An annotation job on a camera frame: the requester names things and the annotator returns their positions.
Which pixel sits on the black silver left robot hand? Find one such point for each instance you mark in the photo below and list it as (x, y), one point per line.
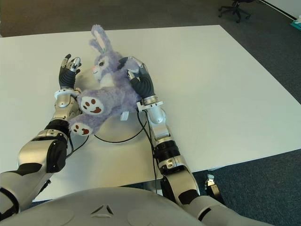
(67, 78)

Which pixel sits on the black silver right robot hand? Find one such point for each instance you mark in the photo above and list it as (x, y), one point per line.
(144, 86)

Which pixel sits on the purple plush bunny doll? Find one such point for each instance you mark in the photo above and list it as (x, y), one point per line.
(113, 94)

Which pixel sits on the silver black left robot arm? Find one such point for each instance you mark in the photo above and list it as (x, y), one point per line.
(33, 155)

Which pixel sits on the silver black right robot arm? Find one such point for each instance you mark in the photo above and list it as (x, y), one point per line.
(181, 179)

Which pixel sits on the white plate with black rim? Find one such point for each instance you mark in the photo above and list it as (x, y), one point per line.
(122, 131)

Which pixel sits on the black office chair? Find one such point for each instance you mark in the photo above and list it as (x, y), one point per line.
(234, 10)

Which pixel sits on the black white stand part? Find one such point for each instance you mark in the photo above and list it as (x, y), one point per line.
(212, 186)

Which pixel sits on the silver robot torso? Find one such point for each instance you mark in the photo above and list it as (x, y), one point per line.
(105, 207)

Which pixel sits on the teal box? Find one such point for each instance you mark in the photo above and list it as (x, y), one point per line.
(296, 23)

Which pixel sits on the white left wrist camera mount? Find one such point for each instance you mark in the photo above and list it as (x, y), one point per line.
(63, 92)

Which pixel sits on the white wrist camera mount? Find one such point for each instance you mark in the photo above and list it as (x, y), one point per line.
(150, 103)
(63, 92)

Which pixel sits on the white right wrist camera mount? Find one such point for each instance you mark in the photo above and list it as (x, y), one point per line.
(150, 103)

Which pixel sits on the silver table pedestal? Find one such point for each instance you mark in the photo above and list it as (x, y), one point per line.
(150, 186)

